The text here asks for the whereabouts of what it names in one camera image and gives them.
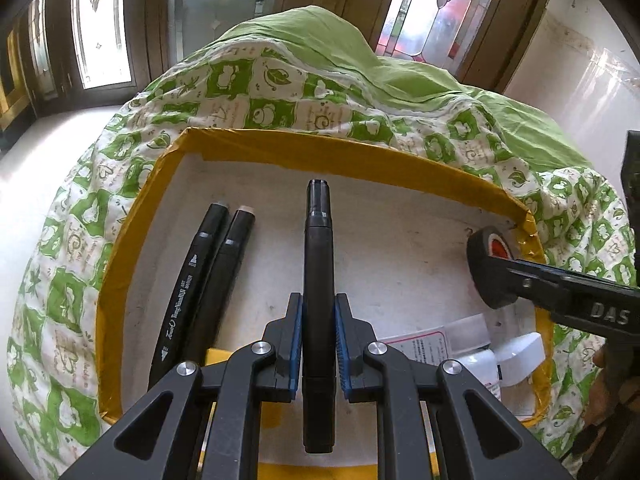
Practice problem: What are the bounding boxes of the yellow wooden frame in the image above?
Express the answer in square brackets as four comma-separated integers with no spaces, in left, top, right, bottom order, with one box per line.
[0,25,31,131]

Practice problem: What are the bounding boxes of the black round marker pen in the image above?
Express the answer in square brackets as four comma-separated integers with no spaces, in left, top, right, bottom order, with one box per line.
[301,179,337,453]

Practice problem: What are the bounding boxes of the white square printed box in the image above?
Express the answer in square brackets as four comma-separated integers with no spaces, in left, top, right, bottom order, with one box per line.
[375,326,448,376]

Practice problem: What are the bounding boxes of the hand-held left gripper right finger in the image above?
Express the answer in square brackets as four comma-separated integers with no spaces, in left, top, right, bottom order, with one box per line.
[334,292,576,480]

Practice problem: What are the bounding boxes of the wooden frosted glass door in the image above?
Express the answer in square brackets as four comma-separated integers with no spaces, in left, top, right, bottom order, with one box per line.
[167,0,286,56]
[72,0,137,92]

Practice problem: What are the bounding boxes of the black tape roll red core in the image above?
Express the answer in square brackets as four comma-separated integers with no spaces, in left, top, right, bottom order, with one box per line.
[466,226,523,311]

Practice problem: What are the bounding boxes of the green and white printed blanket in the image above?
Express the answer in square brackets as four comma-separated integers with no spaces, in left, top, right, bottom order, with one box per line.
[7,42,638,480]

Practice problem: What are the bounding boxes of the black double-ended marker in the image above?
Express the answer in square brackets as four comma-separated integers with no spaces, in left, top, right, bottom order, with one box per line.
[147,202,231,396]
[182,205,257,366]

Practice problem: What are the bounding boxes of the white rectangular plastic box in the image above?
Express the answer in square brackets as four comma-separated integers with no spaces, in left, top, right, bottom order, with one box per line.
[495,332,546,388]

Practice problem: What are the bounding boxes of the stained glass window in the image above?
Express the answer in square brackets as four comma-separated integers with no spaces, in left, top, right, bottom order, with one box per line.
[375,0,506,67]

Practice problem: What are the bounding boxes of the yellow-edged white cardboard tray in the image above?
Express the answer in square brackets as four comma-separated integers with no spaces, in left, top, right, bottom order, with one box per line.
[95,127,553,480]

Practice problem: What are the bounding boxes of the plain green sheet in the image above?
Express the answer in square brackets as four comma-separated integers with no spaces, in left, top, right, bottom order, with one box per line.
[217,5,593,171]

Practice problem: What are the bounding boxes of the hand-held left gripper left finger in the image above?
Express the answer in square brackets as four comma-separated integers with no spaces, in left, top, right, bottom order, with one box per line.
[60,292,303,480]

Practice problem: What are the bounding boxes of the white bottle red label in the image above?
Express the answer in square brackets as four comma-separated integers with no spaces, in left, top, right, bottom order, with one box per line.
[460,350,503,401]

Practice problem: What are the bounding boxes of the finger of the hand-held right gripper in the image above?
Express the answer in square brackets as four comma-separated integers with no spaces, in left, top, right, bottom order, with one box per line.
[492,255,640,337]

